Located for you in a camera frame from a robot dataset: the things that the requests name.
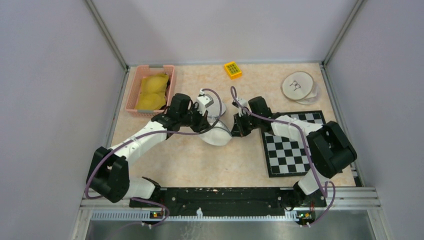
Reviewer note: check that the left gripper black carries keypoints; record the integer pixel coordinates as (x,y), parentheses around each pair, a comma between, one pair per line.
(202,122)

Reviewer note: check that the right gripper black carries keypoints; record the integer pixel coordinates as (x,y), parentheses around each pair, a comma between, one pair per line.
(238,129)

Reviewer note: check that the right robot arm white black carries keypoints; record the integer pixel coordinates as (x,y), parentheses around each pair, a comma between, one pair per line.
(327,148)

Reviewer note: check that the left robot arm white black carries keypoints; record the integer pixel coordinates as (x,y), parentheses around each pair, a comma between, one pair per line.
(109,171)

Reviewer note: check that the yellow bra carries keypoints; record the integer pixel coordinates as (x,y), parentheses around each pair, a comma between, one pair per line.
(152,94)

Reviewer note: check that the black white checkerboard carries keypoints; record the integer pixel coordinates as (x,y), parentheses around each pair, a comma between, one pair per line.
(284,157)

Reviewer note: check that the yellow toy brick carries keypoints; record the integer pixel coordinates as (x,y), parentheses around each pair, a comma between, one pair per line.
(232,69)

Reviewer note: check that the pink plastic basket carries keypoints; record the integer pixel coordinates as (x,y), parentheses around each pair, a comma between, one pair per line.
(141,72)

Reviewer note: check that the round translucent disc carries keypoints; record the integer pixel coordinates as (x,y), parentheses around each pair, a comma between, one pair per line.
(313,97)

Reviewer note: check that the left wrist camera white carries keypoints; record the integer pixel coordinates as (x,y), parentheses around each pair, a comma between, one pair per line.
(203,102)

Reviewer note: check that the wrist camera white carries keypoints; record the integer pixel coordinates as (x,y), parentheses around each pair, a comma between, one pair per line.
(242,106)
(203,102)

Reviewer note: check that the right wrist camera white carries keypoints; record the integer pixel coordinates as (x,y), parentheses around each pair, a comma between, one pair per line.
(242,106)

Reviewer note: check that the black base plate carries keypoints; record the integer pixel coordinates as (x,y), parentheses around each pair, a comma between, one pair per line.
(234,201)

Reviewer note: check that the aluminium front rail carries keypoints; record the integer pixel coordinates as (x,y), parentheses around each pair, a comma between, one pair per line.
(342,198)

